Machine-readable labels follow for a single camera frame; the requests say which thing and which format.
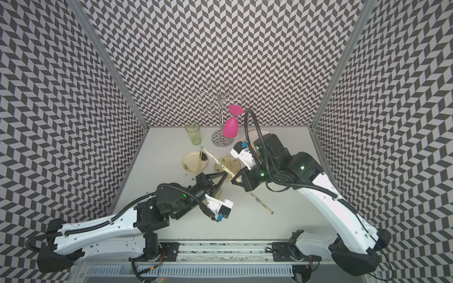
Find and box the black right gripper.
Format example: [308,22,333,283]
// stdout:
[232,160,280,192]

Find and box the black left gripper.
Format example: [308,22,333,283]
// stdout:
[172,171,228,222]

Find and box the chopsticks pair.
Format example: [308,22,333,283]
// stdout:
[196,151,203,175]
[249,193,274,215]
[227,156,240,178]
[201,146,231,175]

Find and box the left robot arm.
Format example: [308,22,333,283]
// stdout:
[25,172,233,273]

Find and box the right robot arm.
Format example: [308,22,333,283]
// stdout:
[231,133,391,276]

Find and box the cream plate near chopsticks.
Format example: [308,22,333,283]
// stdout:
[212,188,222,199]

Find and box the cream plate back right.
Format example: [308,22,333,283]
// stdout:
[218,156,241,180]

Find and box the cream plate back left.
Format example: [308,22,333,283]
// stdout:
[182,151,209,173]

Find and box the metal cup rack stand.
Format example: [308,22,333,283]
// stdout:
[195,80,245,147]

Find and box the pink plastic goblet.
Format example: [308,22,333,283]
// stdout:
[222,105,244,139]

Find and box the green translucent cup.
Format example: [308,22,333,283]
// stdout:
[185,121,201,145]

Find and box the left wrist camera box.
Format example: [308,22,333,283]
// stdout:
[205,194,234,222]

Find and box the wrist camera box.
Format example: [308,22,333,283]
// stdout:
[230,141,256,170]
[205,194,234,222]

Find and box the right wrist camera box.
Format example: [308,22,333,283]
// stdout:
[230,141,256,170]

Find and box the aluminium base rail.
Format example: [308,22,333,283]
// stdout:
[80,240,331,283]

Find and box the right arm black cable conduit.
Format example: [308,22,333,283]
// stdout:
[243,108,394,282]

